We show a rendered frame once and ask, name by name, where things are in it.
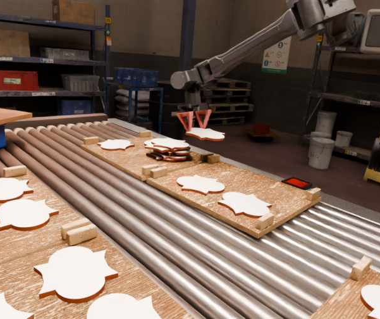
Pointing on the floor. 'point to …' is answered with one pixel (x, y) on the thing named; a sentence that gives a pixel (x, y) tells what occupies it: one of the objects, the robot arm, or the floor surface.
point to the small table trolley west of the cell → (134, 98)
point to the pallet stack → (226, 102)
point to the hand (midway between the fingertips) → (196, 129)
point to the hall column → (189, 14)
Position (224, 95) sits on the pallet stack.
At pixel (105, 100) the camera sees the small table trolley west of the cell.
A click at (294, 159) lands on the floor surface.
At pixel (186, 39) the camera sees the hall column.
